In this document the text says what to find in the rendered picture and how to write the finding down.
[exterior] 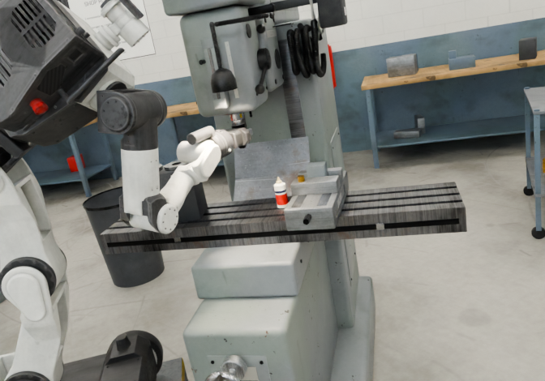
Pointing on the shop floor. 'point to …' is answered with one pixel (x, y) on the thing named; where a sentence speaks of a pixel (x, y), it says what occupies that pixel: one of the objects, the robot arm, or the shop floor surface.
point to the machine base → (357, 339)
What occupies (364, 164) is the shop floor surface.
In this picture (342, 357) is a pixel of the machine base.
